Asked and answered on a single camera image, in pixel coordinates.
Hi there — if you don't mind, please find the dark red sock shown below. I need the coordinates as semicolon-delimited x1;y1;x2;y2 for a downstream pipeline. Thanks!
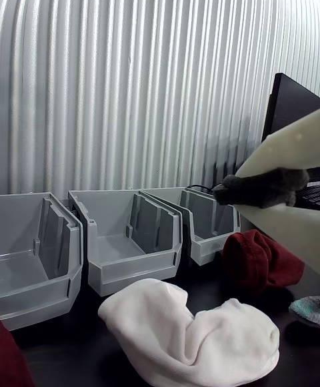
0;320;36;387
222;229;306;296

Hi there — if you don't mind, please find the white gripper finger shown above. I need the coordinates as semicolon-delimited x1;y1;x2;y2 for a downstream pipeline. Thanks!
212;186;320;276
221;108;320;193

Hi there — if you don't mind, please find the large white sock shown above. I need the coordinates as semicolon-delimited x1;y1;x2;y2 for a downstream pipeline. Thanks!
98;278;281;387

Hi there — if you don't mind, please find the thin black cable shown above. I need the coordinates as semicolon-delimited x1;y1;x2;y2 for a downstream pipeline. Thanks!
185;184;217;194

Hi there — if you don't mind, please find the white teal patterned sock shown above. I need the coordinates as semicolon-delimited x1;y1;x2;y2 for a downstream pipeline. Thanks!
288;296;320;328

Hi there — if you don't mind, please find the silver laptop computer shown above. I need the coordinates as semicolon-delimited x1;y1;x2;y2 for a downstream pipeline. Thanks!
261;72;320;211

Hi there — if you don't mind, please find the grey plastic storage bin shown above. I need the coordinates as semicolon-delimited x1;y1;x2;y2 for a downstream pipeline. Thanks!
68;189;183;297
139;186;241;266
0;192;83;331

